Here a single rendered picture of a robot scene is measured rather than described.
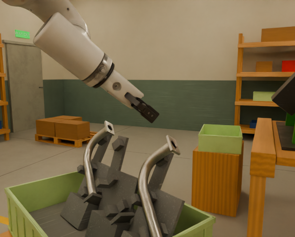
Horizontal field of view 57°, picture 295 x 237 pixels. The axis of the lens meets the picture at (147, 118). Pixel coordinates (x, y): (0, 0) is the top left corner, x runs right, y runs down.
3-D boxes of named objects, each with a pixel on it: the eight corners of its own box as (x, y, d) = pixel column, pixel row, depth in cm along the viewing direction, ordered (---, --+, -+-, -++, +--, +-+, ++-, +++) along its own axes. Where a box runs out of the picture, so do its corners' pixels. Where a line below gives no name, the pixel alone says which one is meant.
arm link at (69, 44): (82, 68, 69) (78, 86, 61) (35, 31, 62) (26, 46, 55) (104, 45, 66) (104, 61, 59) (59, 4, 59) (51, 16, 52)
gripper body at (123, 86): (115, 63, 60) (149, 93, 66) (104, 56, 69) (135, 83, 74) (93, 89, 60) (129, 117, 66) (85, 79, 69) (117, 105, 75)
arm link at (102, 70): (108, 54, 59) (118, 63, 61) (99, 50, 67) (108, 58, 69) (84, 84, 60) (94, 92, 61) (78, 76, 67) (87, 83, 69)
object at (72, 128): (35, 140, 577) (33, 120, 570) (63, 133, 647) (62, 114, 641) (78, 147, 521) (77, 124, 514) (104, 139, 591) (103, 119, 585)
